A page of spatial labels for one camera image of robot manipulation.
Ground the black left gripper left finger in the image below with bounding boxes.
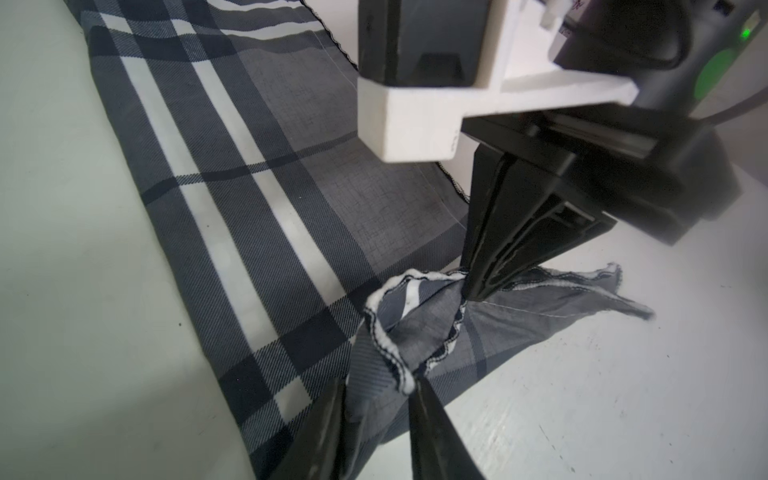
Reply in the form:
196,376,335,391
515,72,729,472
270,379,345,480

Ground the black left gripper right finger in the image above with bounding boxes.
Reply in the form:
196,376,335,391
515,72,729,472
408,378,484,480

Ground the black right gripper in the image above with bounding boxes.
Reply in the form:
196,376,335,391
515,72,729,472
461,110,741,301

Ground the grey plaid pillowcase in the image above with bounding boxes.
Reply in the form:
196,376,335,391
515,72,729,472
68,1,653,479

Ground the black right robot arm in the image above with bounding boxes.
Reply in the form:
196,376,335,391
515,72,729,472
462,1,767,301

